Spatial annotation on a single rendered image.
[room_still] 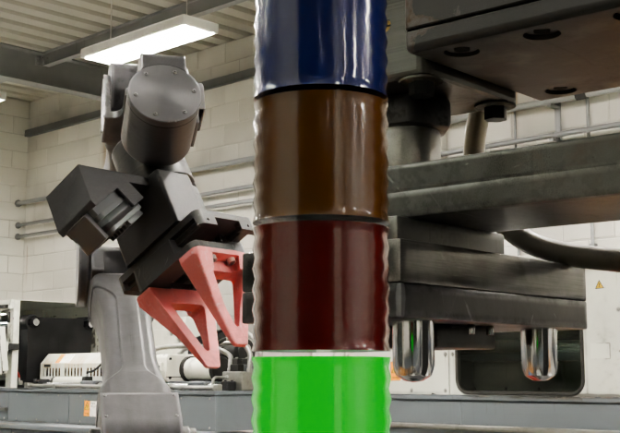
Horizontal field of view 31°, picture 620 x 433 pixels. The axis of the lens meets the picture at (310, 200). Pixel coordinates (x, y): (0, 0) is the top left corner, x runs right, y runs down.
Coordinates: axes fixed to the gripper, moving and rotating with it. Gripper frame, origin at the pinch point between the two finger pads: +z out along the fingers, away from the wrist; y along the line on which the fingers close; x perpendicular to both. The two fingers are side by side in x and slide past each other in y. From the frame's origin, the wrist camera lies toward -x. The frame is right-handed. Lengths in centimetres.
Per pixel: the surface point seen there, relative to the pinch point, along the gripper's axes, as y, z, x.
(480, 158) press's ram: 33.1, 10.1, -17.9
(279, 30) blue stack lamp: 39, 15, -41
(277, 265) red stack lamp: 36, 20, -41
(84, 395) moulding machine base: -532, -292, 482
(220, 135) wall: -466, -532, 683
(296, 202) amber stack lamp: 37, 19, -41
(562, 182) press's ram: 36.0, 13.6, -17.9
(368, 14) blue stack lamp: 41, 15, -39
